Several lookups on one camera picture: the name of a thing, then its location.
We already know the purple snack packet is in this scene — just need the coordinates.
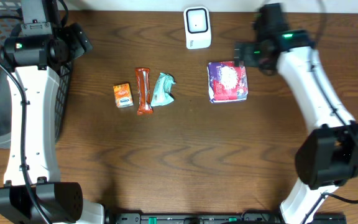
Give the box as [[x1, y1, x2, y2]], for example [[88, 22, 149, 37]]
[[207, 61, 249, 103]]

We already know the orange red snack bar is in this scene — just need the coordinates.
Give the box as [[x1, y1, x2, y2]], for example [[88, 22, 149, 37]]
[[135, 68, 153, 115]]

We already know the small orange box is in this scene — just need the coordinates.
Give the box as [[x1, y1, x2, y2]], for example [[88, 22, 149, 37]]
[[113, 83, 133, 108]]

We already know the teal snack wrapper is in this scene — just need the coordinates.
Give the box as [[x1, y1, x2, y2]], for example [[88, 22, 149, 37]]
[[151, 73, 176, 107]]

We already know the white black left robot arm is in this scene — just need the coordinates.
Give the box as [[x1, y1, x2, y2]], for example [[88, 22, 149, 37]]
[[0, 1, 111, 224]]

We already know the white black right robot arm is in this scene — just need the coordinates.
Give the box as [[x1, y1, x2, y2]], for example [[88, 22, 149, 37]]
[[234, 2, 358, 223]]

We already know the black right camera cable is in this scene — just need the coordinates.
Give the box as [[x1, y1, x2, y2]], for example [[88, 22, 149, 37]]
[[300, 0, 358, 224]]

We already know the black camera cable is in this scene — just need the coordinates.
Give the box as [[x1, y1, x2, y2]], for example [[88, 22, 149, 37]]
[[300, 0, 358, 224], [0, 15, 54, 224]]

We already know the black left camera cable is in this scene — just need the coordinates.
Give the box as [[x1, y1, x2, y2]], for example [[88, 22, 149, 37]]
[[0, 15, 54, 224]]

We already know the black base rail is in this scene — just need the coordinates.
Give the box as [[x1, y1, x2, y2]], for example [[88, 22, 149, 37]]
[[104, 212, 348, 224]]

